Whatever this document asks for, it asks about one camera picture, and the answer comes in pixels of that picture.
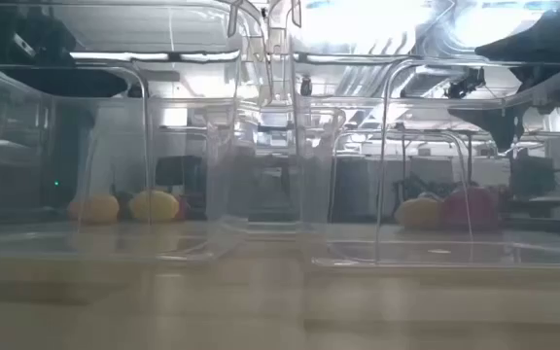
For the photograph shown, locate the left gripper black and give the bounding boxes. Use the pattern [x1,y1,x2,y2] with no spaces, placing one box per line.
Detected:
[0,9,129,97]

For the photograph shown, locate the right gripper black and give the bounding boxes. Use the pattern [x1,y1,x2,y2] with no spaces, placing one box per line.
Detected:
[447,12,560,151]

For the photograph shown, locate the red bell pepper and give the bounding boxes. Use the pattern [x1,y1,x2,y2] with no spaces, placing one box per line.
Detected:
[440,186,499,232]

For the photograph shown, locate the large orange-yellow lemon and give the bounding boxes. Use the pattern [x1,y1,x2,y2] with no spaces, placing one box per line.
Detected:
[128,189,181,224]

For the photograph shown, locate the ceiling light strip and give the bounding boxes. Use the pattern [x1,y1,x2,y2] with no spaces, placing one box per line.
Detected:
[69,50,241,63]

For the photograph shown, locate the black background stand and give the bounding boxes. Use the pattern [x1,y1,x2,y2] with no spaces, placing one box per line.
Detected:
[498,155,560,219]

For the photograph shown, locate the dark background furniture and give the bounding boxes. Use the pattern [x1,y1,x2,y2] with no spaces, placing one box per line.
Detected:
[0,96,67,220]

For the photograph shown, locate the clear plastic bin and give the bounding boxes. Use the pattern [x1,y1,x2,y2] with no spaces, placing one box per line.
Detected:
[267,0,560,271]
[0,0,274,266]

